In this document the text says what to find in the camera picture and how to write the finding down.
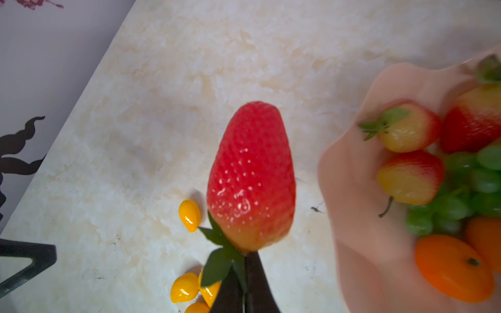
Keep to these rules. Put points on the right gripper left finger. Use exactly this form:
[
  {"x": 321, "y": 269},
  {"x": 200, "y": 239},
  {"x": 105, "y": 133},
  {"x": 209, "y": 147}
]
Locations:
[{"x": 230, "y": 296}]

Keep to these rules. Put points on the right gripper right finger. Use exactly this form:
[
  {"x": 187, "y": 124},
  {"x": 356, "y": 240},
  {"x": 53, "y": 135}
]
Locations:
[{"x": 259, "y": 298}]

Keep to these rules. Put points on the cluster red strawberry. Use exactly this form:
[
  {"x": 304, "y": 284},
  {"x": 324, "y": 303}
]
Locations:
[{"x": 412, "y": 178}]

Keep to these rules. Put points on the yellow kumquat lower left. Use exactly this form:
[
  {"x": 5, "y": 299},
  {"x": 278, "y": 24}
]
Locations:
[{"x": 185, "y": 288}]

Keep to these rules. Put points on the lone red strawberry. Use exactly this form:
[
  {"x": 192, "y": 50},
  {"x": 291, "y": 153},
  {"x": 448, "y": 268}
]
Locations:
[{"x": 473, "y": 120}]

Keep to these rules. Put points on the green grape bunch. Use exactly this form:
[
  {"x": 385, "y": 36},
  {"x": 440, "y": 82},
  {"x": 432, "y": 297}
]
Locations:
[{"x": 471, "y": 188}]

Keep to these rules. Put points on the yellow kumquat bottom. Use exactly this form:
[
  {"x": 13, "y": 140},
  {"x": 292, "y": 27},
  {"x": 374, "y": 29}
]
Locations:
[{"x": 198, "y": 308}]

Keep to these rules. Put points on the yellow kumquat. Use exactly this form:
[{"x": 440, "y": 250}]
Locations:
[
  {"x": 190, "y": 215},
  {"x": 198, "y": 308},
  {"x": 209, "y": 293},
  {"x": 185, "y": 288}
]

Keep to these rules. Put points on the yellow kumquat upper left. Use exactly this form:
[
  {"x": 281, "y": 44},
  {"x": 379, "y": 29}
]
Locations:
[{"x": 209, "y": 293}]

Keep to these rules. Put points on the small orange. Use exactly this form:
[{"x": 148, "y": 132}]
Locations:
[{"x": 454, "y": 268}]

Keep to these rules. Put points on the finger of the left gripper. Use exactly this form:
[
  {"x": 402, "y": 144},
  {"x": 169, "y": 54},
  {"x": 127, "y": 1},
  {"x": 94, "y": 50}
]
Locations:
[{"x": 42, "y": 257}]

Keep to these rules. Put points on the far left yellow kumquat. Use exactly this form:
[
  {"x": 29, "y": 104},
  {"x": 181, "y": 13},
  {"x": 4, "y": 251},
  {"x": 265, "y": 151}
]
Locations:
[{"x": 190, "y": 215}]

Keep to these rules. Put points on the pale red strawberry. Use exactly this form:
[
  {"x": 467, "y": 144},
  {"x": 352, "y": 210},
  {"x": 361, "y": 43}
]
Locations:
[{"x": 404, "y": 127}]

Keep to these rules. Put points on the pink leaf-shaped bowl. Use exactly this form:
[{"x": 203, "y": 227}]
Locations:
[{"x": 374, "y": 255}]

